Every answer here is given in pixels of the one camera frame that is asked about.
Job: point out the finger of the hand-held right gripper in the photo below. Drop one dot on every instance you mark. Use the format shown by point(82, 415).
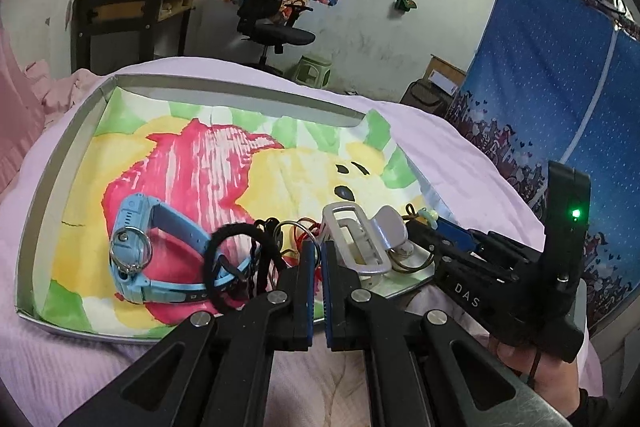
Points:
point(452, 233)

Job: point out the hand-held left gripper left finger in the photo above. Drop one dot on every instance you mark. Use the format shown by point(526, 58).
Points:
point(311, 279)

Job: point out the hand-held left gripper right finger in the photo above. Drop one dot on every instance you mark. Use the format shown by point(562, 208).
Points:
point(326, 287)

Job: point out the grey watch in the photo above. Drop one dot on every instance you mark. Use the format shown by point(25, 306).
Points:
point(387, 227)

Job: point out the grey shallow box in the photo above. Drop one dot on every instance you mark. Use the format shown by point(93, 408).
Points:
point(70, 162)

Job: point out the person's right forearm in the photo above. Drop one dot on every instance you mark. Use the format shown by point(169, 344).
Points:
point(592, 411)

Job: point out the person's right hand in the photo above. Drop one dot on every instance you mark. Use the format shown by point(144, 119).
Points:
point(550, 377)

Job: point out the cartoon printed cloth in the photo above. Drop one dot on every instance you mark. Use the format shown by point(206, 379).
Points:
point(300, 172)

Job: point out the dark bag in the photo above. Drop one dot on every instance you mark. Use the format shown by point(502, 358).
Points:
point(425, 97)

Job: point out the cardboard box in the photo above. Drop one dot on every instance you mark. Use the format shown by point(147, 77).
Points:
point(445, 74)

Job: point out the blue patterned curtain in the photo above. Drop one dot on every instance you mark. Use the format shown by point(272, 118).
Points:
point(540, 72)

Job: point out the blue watch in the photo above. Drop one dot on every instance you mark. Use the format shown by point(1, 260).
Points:
point(135, 212)

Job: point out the green plastic stool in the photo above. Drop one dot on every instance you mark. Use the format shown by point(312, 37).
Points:
point(315, 67)

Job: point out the black office chair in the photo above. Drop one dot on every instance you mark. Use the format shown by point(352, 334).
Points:
point(280, 37)

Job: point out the lilac bed cover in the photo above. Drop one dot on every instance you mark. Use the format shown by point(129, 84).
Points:
point(75, 382)

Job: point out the cartoon poster with orange figures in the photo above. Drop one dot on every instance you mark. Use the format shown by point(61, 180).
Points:
point(294, 2)

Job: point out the pink crumpled blanket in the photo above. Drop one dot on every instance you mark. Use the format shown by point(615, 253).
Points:
point(60, 92)

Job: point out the dark wooden desk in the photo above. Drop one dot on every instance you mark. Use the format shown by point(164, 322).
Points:
point(125, 14)

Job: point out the pink curtain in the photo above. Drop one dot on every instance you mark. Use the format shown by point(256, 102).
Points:
point(15, 117)

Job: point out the green wall hanging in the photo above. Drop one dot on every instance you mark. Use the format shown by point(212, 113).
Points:
point(404, 6)

